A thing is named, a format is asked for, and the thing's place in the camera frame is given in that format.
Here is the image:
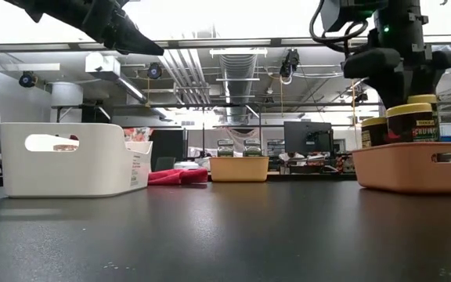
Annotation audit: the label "black computer monitor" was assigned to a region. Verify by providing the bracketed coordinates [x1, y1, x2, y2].
[283, 121, 334, 156]

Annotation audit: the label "green-lid glass spice jar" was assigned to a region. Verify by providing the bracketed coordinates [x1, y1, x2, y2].
[243, 138, 263, 158]
[216, 138, 236, 158]

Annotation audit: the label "black ceiling dome camera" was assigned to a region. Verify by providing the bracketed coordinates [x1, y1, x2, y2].
[18, 70, 38, 89]
[146, 62, 164, 81]

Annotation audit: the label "black cabinet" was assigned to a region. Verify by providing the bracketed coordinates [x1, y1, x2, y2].
[148, 128, 188, 172]

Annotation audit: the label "yellow-lid dark spice jar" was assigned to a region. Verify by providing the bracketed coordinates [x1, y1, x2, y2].
[406, 93, 443, 143]
[360, 116, 390, 150]
[385, 102, 435, 144]

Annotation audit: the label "white plastic bin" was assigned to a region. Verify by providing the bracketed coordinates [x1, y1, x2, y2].
[0, 121, 153, 198]

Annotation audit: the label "ribbed metal ceiling duct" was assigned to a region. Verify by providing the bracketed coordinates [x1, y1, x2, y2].
[218, 53, 259, 125]

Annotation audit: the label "red cloth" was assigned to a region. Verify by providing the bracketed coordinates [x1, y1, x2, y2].
[147, 168, 210, 186]

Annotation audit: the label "black aluminium table frame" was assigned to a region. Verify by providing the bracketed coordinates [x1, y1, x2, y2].
[0, 172, 358, 189]

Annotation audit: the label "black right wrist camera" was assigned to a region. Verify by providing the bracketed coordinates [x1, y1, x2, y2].
[319, 0, 389, 34]

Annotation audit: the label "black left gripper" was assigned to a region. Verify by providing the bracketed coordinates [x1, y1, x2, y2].
[81, 0, 166, 56]

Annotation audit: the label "grey overhead crossbar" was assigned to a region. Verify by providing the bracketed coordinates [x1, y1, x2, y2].
[0, 34, 451, 53]

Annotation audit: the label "snack packets in white bin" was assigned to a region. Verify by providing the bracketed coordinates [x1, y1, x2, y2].
[122, 126, 154, 143]

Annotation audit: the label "yellow plastic bin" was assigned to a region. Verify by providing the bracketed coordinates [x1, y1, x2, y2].
[208, 156, 271, 183]

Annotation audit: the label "orange plastic bin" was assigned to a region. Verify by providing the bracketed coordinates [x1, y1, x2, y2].
[351, 141, 451, 196]

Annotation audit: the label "cork-stoppered glass spice jar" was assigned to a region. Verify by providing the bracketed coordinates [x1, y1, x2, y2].
[52, 143, 81, 153]

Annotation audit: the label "black hanging ceiling device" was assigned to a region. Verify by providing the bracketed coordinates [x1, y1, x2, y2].
[279, 48, 301, 85]

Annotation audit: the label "white ceiling unit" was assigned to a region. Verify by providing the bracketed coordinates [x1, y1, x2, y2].
[85, 52, 122, 76]

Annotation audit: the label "yellow hanging cord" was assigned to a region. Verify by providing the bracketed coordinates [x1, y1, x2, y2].
[349, 78, 359, 150]

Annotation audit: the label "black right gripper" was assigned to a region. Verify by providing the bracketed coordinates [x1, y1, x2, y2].
[343, 0, 451, 109]

